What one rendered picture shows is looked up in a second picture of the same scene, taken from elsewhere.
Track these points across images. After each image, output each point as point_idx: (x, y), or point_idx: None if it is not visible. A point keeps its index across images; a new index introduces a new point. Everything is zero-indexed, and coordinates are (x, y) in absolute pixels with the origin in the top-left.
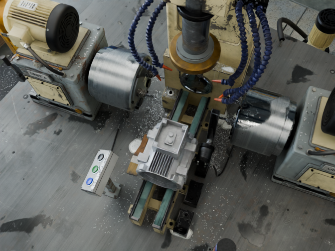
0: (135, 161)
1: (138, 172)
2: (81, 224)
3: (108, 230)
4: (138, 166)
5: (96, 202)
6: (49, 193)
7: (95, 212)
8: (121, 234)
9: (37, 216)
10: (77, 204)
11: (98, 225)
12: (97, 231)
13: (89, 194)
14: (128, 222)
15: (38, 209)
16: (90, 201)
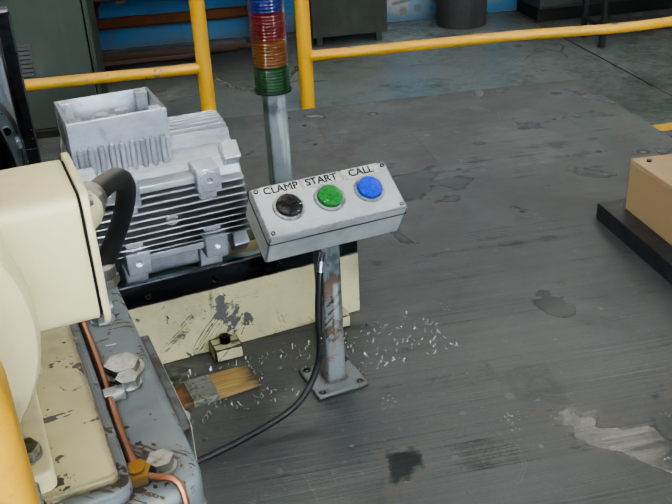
0: (208, 386)
1: (245, 200)
2: (481, 366)
3: (426, 325)
4: (231, 177)
5: (402, 379)
6: (520, 473)
7: (424, 365)
8: (404, 307)
9: (601, 445)
10: (458, 404)
11: (438, 343)
12: (453, 336)
13: (403, 403)
14: (366, 314)
15: (587, 459)
16: (415, 389)
